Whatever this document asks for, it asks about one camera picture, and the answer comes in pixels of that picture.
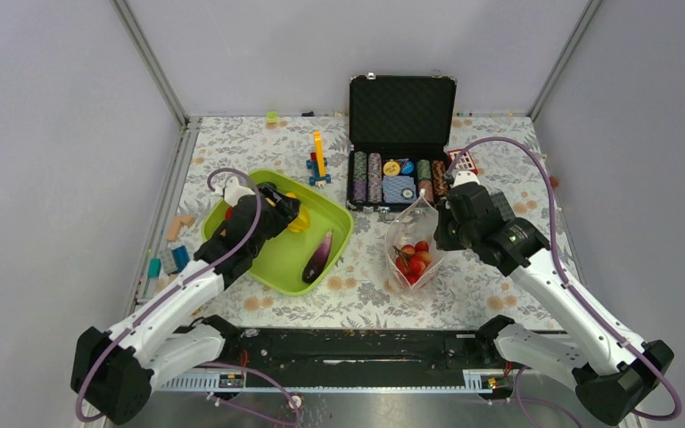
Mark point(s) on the tan wooden block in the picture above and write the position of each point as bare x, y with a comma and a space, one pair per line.
177, 224

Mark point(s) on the black brick baseplate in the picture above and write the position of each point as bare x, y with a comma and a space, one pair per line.
501, 202

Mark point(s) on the red toy brick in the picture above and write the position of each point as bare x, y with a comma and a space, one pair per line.
463, 161

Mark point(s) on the toy brick car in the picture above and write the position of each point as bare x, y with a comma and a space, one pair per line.
317, 162

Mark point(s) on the purple eggplant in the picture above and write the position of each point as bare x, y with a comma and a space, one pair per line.
317, 261

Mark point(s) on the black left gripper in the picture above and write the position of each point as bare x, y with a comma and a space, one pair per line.
284, 210

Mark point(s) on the blue toy block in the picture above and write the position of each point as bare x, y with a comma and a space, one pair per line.
181, 257

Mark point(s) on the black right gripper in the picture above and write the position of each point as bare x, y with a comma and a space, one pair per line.
445, 211

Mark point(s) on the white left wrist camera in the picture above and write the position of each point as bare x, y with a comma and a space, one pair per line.
233, 191

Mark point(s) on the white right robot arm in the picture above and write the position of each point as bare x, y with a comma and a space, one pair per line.
610, 368

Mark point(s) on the teal toy block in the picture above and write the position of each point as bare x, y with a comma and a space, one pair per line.
154, 268

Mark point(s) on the green starfruit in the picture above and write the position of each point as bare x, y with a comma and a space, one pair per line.
301, 222

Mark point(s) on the black poker chip case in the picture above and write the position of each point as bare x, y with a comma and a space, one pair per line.
398, 127

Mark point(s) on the clear zip top bag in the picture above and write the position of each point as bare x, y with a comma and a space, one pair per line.
417, 222

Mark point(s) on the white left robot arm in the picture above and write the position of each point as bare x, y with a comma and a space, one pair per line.
117, 370

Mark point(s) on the green plastic tray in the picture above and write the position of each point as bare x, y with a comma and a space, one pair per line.
281, 260

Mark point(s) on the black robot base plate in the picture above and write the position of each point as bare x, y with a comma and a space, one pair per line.
331, 358

